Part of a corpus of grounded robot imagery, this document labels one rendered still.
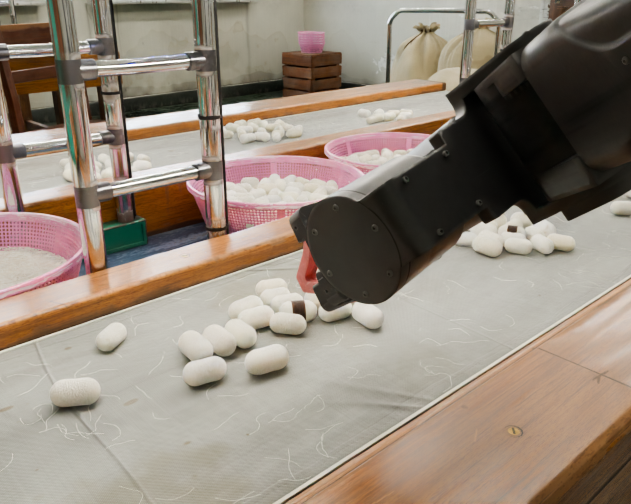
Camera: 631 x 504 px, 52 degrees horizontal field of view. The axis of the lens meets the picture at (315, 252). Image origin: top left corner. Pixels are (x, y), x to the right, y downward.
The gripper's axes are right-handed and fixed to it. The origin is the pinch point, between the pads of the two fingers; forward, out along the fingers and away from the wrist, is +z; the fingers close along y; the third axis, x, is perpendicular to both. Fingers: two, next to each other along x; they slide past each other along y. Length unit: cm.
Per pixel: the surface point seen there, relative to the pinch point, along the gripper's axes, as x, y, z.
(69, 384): -0.5, 16.6, 9.8
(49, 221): -23.5, 4.5, 37.3
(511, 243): 3.8, -34.0, 6.8
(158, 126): -52, -35, 72
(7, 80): -147, -54, 200
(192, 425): 6.1, 11.2, 5.1
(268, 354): 3.8, 3.0, 5.1
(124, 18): -326, -241, 404
